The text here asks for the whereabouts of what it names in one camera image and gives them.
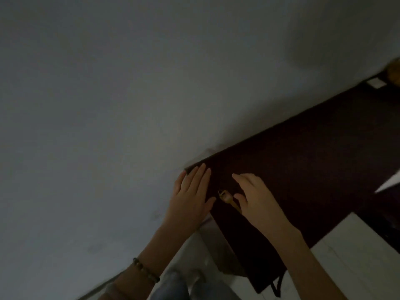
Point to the person's right hand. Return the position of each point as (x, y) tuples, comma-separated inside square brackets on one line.
[(261, 206)]

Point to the person's left hand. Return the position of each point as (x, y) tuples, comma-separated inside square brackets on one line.
[(187, 206)]

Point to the person's right thumb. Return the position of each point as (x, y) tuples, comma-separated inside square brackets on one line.
[(240, 200)]

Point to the person's left middle finger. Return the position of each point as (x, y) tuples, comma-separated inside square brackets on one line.
[(197, 179)]

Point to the person's left thumb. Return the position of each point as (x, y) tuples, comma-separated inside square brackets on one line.
[(210, 203)]

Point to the person's left little finger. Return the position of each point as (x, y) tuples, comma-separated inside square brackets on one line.
[(178, 182)]

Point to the person's left forearm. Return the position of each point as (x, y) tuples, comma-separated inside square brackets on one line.
[(147, 262)]

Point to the person's right forearm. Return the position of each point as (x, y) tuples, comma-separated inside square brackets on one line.
[(306, 268)]

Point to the blue jeans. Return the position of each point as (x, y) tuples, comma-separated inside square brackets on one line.
[(193, 287)]

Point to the white sheet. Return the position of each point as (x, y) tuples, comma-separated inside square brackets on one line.
[(390, 182)]

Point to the small white card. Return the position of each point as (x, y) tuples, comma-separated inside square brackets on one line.
[(376, 83)]

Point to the yellowish brown object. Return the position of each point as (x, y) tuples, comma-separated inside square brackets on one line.
[(394, 71)]

